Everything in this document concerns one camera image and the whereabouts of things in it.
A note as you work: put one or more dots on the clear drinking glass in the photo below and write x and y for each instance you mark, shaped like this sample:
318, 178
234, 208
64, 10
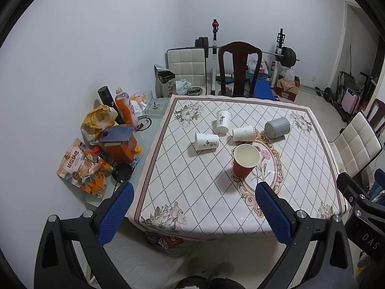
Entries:
148, 97

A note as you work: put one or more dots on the black kick scooter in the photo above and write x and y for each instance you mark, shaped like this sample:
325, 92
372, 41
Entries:
327, 92

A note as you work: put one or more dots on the dark tall tea box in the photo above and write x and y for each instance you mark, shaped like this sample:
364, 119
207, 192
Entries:
164, 88

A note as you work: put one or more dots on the grey fuzzy slipper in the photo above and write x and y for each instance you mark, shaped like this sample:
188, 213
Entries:
224, 272

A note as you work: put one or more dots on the red patterned box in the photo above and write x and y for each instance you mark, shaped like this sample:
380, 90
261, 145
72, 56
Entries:
167, 240

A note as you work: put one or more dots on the white squat rack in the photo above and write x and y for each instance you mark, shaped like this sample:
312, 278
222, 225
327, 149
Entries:
214, 40

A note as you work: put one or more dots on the round metal tin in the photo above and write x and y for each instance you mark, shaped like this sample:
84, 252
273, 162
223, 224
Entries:
194, 90

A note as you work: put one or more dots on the black bottle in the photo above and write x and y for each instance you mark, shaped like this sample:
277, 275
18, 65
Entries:
105, 96

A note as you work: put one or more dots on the floral diamond pattern tablecloth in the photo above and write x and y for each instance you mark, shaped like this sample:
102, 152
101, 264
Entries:
186, 186

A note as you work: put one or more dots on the red paper cup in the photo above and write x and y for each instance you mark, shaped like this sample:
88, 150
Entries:
240, 170

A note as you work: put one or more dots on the blue weight bench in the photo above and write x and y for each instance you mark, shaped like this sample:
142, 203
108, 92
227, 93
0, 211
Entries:
264, 90

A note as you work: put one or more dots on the white orange plastic bag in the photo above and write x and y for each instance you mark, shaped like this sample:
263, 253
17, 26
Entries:
137, 105

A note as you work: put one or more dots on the black folded stroller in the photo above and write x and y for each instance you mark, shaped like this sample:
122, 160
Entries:
346, 79

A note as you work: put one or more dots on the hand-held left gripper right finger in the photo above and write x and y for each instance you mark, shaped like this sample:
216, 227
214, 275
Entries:
273, 213

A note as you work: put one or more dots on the orange box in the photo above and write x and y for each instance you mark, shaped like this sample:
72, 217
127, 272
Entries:
120, 153

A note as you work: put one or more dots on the cardboard box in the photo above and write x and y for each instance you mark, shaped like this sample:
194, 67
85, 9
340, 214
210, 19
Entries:
287, 94

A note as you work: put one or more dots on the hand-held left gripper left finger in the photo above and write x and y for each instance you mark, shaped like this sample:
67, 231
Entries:
115, 213

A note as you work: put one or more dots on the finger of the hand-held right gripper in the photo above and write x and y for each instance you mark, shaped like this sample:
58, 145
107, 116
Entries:
350, 185

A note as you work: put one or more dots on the white padded chair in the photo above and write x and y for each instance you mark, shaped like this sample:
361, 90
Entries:
185, 63
358, 144

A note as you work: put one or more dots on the colourful snack packet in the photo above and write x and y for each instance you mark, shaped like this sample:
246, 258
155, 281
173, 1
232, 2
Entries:
81, 168

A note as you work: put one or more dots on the black barbell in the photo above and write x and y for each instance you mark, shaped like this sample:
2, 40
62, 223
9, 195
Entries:
288, 56

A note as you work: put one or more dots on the white paper cup black print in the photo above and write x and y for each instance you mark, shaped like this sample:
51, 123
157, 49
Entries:
206, 143
223, 125

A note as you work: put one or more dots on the glass ashtray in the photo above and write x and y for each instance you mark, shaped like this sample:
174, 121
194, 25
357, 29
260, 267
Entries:
156, 111

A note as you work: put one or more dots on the white green plastic bag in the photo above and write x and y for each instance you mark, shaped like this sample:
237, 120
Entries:
182, 86

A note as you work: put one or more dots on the blue cloth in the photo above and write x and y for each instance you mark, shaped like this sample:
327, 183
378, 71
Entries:
379, 183

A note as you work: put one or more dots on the dark fuzzy slipper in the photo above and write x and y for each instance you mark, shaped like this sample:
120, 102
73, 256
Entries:
192, 283

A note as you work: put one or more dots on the grey plastic cup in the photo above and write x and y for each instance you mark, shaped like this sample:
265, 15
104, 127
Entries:
278, 126

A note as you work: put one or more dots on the orange drink bottle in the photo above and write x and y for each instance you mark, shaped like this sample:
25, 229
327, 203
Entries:
123, 108

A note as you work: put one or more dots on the black round lid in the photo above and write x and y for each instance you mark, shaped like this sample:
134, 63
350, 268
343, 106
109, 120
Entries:
121, 171

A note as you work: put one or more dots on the yellow plastic bag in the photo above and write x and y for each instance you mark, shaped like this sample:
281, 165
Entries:
96, 120

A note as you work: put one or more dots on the dark wooden chair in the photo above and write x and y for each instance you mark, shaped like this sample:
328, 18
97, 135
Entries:
239, 51
379, 108

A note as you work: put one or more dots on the red and white plastic bag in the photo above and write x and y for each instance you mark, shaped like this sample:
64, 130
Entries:
264, 66

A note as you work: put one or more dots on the plain white paper cup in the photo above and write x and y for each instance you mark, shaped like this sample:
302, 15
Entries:
242, 133

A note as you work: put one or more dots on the pink suitcase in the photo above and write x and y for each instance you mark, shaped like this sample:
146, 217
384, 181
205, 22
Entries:
350, 99

